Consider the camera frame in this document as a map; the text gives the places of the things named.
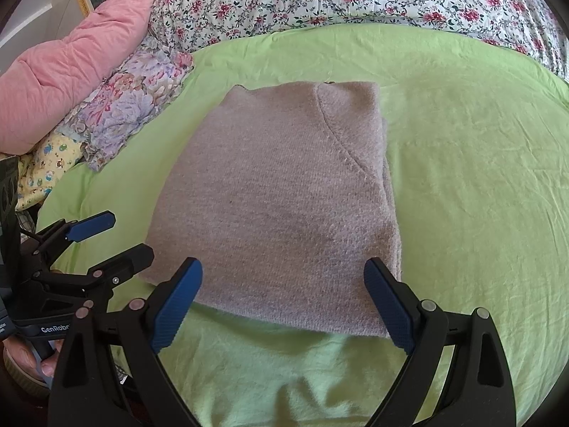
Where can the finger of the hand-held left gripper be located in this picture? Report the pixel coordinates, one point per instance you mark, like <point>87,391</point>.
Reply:
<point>91,227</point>
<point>129,262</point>

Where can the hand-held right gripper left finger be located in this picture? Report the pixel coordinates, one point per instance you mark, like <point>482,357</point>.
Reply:
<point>175,307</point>

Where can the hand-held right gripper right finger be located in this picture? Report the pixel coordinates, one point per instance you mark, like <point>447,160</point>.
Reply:
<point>391,307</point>

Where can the beige knit sweater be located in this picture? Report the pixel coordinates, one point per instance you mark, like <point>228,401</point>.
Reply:
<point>275,213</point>

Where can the person's left hand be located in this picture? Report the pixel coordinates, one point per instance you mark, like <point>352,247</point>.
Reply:
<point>31,360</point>

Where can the yellow cartoon print cloth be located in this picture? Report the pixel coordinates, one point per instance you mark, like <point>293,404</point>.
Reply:
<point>49,164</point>

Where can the purple floral pillow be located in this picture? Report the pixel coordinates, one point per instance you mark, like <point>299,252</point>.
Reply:
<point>129,102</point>

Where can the light green bed sheet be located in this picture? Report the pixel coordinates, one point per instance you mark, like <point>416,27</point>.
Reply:
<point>466,187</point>

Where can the pink quilt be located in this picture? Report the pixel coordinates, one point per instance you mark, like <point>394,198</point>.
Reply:
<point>66,62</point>

